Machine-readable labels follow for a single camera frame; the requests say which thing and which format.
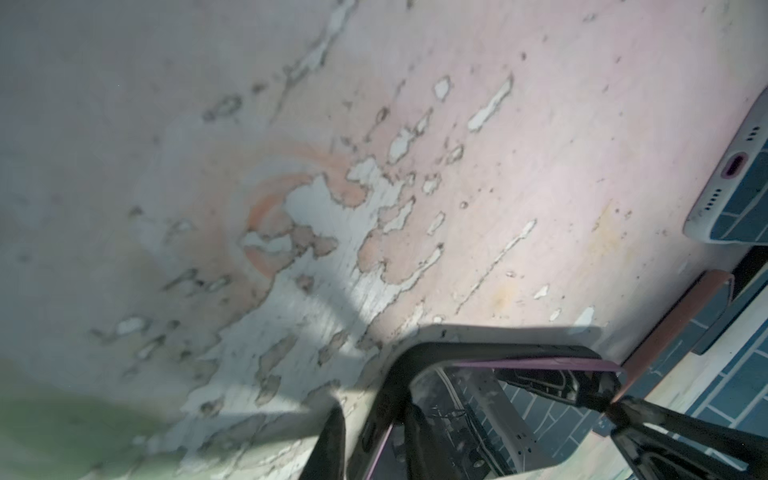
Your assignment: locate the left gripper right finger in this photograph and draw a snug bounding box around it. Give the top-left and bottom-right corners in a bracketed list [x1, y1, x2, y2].
[403, 403, 460, 480]

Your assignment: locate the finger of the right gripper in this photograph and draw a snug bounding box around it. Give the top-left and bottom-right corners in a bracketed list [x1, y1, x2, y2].
[605, 397, 767, 479]

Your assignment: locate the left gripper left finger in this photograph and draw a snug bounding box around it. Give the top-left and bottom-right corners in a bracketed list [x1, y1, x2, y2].
[299, 404, 346, 480]

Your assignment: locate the black phone case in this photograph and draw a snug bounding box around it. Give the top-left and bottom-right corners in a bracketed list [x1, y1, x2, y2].
[691, 246, 767, 356]
[346, 342, 600, 479]

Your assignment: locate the pink phone case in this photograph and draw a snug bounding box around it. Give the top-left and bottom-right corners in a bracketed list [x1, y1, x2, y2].
[615, 270, 734, 399]

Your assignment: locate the light blue phone case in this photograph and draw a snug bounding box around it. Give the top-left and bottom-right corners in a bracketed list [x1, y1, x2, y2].
[683, 91, 767, 246]

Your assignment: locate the black phone purple edge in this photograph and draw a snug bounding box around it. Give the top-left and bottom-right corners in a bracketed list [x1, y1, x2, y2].
[710, 144, 767, 244]

